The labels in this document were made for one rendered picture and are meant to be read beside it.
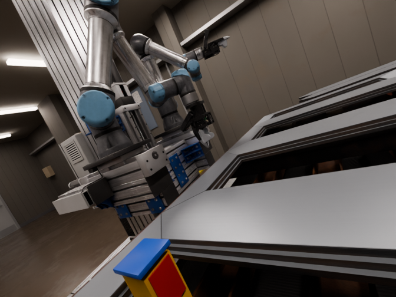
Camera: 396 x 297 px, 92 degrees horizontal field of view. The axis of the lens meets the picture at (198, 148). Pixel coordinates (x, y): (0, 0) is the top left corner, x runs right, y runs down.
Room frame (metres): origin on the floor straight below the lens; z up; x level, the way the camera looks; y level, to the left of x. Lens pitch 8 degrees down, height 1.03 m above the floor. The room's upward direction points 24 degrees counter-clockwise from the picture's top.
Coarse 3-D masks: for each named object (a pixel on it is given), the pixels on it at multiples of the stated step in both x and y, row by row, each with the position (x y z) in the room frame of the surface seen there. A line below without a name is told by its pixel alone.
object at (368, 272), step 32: (352, 128) 0.50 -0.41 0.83; (384, 128) 0.45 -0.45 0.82; (192, 256) 0.29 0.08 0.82; (224, 256) 0.26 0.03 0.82; (256, 256) 0.23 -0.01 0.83; (288, 256) 0.20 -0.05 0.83; (320, 256) 0.19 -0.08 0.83; (352, 256) 0.17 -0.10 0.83; (384, 256) 0.16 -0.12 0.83; (128, 288) 0.27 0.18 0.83
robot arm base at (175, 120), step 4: (172, 112) 1.23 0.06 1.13; (176, 112) 1.25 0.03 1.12; (164, 116) 1.24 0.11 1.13; (168, 116) 1.23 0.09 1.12; (172, 116) 1.23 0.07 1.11; (176, 116) 1.24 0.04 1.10; (180, 116) 1.26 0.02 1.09; (164, 120) 1.24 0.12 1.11; (168, 120) 1.23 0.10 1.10; (172, 120) 1.22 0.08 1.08; (176, 120) 1.23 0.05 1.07; (180, 120) 1.23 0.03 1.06; (164, 124) 1.24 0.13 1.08; (168, 124) 1.22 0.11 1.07; (172, 124) 1.21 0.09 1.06; (176, 124) 1.21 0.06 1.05; (180, 124) 1.22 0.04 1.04; (164, 128) 1.25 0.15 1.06; (168, 128) 1.22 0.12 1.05
